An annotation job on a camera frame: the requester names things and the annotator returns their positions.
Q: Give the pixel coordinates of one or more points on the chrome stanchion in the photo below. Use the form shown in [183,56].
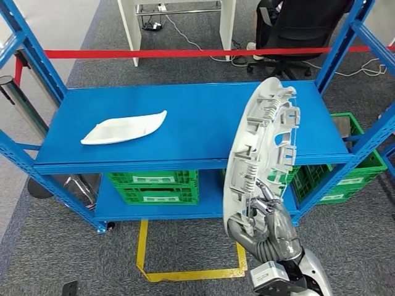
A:
[28,110]
[83,192]

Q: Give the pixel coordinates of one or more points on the white cabinet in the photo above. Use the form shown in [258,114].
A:
[382,20]

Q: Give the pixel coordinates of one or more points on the black stanchion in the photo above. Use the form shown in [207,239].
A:
[40,188]

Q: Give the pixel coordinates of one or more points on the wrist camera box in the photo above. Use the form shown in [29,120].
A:
[268,275]
[69,288]

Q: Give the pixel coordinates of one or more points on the brown cardboard sheet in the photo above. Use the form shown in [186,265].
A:
[342,128]

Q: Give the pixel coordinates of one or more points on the red barrier belt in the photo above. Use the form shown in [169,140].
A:
[154,53]
[18,71]

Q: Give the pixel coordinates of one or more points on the white desk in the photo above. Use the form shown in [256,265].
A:
[132,28]

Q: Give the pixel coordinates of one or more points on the person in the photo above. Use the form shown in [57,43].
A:
[262,24]

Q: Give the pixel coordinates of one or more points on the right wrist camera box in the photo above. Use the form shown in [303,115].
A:
[268,275]

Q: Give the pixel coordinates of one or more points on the black device under desk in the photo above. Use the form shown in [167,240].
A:
[152,27]

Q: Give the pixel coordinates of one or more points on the green plastic crate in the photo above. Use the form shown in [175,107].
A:
[373,163]
[277,175]
[191,196]
[185,177]
[345,195]

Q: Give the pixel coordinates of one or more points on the white plastic car trim part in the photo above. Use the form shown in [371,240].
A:
[123,128]

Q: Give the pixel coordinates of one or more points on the blue metal shelf rack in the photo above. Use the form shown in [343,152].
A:
[191,122]

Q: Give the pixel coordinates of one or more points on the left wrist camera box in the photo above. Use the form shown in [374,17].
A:
[69,288]

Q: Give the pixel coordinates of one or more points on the black office chair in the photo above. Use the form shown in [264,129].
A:
[308,24]

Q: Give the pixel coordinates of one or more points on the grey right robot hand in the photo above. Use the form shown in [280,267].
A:
[284,233]

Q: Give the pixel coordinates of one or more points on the yellow floor tape outline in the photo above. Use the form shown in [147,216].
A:
[240,257]

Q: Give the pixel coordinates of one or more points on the grey plastic wheel hubcap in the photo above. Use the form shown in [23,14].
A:
[234,171]

